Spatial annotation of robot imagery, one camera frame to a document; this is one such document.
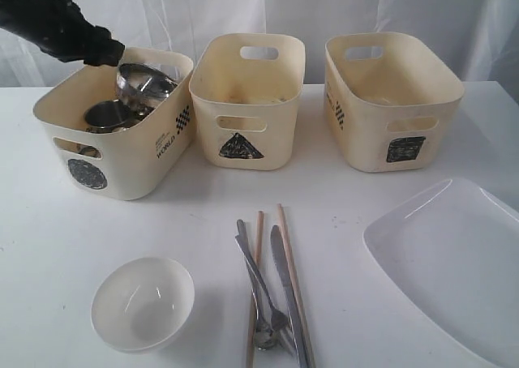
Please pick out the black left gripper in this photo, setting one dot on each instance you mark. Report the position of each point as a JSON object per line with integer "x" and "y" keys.
{"x": 59, "y": 29}

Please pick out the stainless steel bowl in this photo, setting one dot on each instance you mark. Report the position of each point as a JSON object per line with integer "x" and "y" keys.
{"x": 142, "y": 88}

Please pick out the stainless steel cup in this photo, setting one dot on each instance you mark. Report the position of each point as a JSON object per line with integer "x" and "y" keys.
{"x": 108, "y": 116}
{"x": 86, "y": 150}

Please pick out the cream bin with circle mark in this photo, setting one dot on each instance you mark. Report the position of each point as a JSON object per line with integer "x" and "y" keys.
{"x": 133, "y": 160}

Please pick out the white ceramic bowl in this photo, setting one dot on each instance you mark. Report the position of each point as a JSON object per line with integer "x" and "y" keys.
{"x": 144, "y": 305}

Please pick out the cream bin with triangle mark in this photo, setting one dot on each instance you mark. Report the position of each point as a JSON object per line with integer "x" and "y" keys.
{"x": 245, "y": 91}

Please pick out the left wooden chopstick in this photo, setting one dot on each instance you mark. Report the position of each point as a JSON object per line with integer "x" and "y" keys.
{"x": 252, "y": 316}

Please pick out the wooden chopstick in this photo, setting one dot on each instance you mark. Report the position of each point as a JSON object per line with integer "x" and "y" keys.
{"x": 252, "y": 316}
{"x": 294, "y": 280}

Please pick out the cream bin with square mark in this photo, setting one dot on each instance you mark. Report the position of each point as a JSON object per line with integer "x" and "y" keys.
{"x": 389, "y": 100}

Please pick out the stainless steel fork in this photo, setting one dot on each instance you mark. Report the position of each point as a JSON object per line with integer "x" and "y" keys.
{"x": 279, "y": 322}

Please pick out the stainless steel spoon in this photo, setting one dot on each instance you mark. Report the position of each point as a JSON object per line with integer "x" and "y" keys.
{"x": 265, "y": 337}

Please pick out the right wooden chopstick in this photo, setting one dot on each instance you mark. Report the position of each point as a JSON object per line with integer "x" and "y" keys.
{"x": 294, "y": 280}

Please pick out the stainless steel knife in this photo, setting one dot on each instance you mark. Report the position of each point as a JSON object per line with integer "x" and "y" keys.
{"x": 281, "y": 262}

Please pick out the white curtain backdrop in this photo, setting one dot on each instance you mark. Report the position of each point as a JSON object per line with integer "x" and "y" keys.
{"x": 477, "y": 39}

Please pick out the white rectangular plate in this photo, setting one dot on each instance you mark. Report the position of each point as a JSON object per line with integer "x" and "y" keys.
{"x": 452, "y": 250}

